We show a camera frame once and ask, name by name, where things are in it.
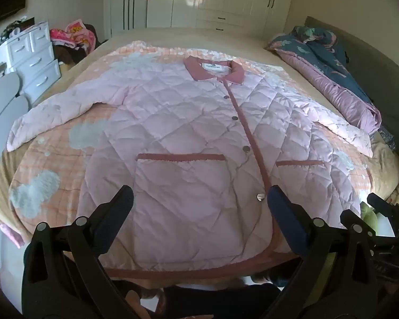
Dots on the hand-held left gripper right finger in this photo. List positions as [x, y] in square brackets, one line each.
[286, 226]

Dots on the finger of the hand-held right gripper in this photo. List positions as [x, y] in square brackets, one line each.
[384, 204]

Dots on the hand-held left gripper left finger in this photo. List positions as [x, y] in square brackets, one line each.
[118, 222]

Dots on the pink quilted jacket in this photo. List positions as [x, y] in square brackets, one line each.
[186, 123]

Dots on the dark clothes pile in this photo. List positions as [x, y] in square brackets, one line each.
[69, 55]

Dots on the green soft object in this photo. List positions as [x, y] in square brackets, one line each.
[368, 214]

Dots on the patterned pillow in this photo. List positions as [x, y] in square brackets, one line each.
[387, 138]

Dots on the orange cloud print blanket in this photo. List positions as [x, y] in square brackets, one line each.
[43, 186]

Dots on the person's dark clothing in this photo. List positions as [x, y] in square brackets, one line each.
[202, 302]

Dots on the grey headboard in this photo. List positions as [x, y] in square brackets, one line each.
[385, 89]

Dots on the blue and purple duvet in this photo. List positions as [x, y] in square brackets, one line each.
[335, 83]

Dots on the grey rounded chair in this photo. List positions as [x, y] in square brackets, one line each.
[3, 113]

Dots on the white drawer chest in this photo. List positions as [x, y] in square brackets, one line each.
[33, 63]

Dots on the pink printed cloth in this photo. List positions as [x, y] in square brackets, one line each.
[73, 35]

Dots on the bed with beige sheet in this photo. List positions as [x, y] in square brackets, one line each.
[219, 40]

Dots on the white door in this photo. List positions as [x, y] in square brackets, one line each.
[126, 10]

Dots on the white glossy wardrobe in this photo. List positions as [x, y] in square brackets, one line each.
[212, 0]

